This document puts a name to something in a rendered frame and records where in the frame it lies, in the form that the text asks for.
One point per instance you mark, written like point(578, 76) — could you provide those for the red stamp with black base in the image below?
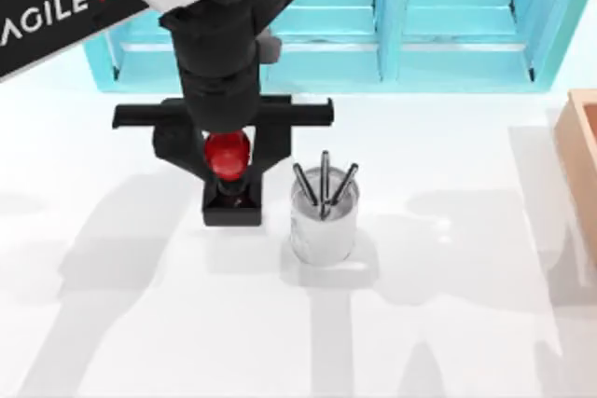
point(227, 155)

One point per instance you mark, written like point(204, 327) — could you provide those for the black pen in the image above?
point(305, 183)
point(323, 179)
point(344, 183)

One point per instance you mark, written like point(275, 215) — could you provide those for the pale grey rounded box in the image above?
point(271, 48)

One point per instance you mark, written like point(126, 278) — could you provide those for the light blue rack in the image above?
point(326, 20)

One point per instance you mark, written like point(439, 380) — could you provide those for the white marbled pen cup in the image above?
point(322, 239)

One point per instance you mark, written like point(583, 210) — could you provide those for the shallow salmon-coloured box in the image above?
point(570, 146)

